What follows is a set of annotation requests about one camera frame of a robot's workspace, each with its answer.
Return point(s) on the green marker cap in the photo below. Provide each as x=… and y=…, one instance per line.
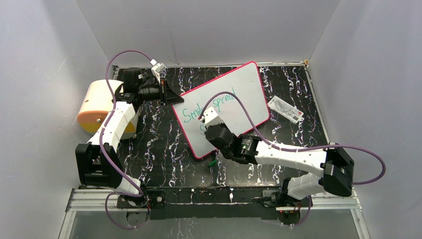
x=211, y=164

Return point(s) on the black whiteboard clip left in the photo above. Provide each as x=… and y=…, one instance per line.
x=214, y=153

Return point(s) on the white printed plastic package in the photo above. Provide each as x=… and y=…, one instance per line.
x=288, y=111

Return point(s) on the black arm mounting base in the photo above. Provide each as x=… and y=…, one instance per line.
x=216, y=202

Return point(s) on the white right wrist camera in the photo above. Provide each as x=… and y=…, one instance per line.
x=210, y=117

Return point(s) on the pink framed whiteboard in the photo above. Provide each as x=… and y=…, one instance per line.
x=237, y=96

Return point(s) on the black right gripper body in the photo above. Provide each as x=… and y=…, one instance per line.
x=226, y=154

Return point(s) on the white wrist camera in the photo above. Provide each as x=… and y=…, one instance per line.
x=210, y=117
x=157, y=69

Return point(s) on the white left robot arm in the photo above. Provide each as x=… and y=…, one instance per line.
x=110, y=112

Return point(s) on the beige cylindrical drum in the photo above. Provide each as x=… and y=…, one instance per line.
x=96, y=105

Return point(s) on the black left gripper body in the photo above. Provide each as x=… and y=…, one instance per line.
x=151, y=93

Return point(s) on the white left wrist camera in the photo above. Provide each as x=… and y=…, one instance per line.
x=157, y=69

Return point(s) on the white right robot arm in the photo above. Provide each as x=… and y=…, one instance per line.
x=327, y=170

